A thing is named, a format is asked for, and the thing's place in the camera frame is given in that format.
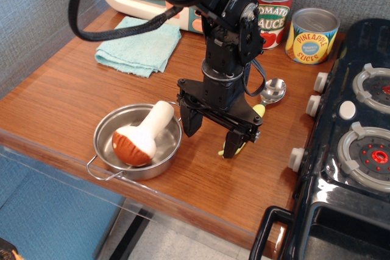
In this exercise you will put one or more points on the light blue folded towel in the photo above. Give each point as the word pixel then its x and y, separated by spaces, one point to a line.
pixel 140 55

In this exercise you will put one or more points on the pineapple slices can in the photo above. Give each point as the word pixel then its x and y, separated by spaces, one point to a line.
pixel 311 35

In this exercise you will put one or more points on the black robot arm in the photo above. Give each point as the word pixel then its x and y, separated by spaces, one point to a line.
pixel 233 43

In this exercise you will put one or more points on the tomato sauce can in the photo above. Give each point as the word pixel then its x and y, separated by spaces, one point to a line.
pixel 272 18

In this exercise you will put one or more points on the spoon with yellow-green handle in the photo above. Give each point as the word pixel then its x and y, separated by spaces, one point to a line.
pixel 272 92

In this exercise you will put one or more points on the plush brown white mushroom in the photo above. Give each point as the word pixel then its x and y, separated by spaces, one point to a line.
pixel 135 145

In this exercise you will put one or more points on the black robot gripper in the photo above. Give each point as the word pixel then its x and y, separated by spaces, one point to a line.
pixel 220 98

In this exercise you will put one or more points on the small steel pan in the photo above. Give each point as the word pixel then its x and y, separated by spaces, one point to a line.
pixel 167 141

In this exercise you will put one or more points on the black toy stove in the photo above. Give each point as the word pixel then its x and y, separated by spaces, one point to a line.
pixel 341 208

